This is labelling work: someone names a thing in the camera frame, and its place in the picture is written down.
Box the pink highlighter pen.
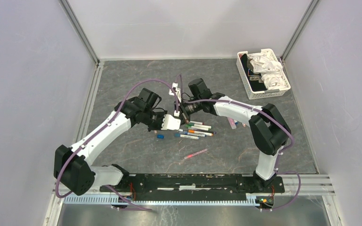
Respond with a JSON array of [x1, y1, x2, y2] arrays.
[[227, 118, 237, 129]]

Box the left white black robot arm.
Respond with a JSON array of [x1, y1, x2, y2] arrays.
[[53, 88, 167, 195]]

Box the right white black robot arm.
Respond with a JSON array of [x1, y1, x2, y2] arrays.
[[178, 78, 294, 192]]

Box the red thin pen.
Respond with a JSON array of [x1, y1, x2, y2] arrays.
[[184, 148, 208, 159]]

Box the green cap marker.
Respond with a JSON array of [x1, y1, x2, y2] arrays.
[[185, 125, 210, 131]]

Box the orange cap marker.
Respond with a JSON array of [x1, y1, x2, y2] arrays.
[[188, 130, 213, 136]]

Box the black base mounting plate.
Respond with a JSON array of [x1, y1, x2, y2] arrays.
[[114, 173, 285, 201]]

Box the white plastic basket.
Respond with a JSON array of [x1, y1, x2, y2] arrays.
[[236, 48, 291, 100]]

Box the crumpled white cloth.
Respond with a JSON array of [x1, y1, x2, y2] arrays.
[[247, 48, 288, 90]]

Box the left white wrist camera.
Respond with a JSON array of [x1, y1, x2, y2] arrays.
[[161, 114, 181, 130]]

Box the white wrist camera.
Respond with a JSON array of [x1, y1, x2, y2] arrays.
[[161, 114, 181, 130], [168, 83, 181, 99]]

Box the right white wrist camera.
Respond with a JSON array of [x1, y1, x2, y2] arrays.
[[168, 83, 181, 99]]

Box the white slotted cable duct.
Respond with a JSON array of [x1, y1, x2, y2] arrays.
[[63, 194, 258, 206]]

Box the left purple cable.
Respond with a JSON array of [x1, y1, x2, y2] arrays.
[[55, 78, 181, 211]]

